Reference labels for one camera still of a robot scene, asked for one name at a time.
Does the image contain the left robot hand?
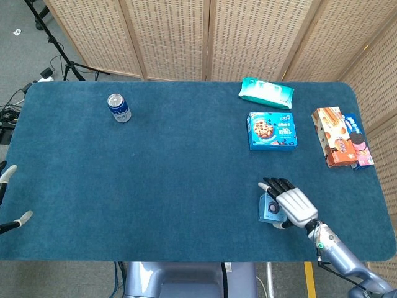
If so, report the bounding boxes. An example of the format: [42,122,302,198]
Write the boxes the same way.
[0,161,34,235]

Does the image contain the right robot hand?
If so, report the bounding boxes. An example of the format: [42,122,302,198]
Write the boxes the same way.
[257,177,319,230]

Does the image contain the small blue box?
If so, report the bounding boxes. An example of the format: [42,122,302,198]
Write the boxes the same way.
[258,192,287,224]

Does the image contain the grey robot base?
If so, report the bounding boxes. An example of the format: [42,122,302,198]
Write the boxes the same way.
[123,261,258,298]

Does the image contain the orange biscuit box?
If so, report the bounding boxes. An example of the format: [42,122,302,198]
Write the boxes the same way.
[311,106,360,169]

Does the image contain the blue pink sandwich cookie box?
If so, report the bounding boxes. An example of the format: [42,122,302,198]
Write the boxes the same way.
[342,112,375,171]

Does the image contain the yellow floor tape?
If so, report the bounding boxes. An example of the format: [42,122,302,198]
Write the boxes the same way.
[303,261,317,298]

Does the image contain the teal wet wipes pack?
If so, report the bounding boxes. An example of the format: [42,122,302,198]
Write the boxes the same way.
[238,77,295,110]

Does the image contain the blue table mat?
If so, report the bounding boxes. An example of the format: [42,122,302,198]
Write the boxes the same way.
[0,81,397,262]

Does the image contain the blue drink can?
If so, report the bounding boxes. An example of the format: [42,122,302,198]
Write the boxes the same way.
[107,93,132,124]

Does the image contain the black tripod stand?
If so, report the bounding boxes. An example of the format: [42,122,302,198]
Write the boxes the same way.
[24,0,110,82]

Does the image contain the black floor cables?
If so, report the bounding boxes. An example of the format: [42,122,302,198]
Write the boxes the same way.
[0,81,35,145]

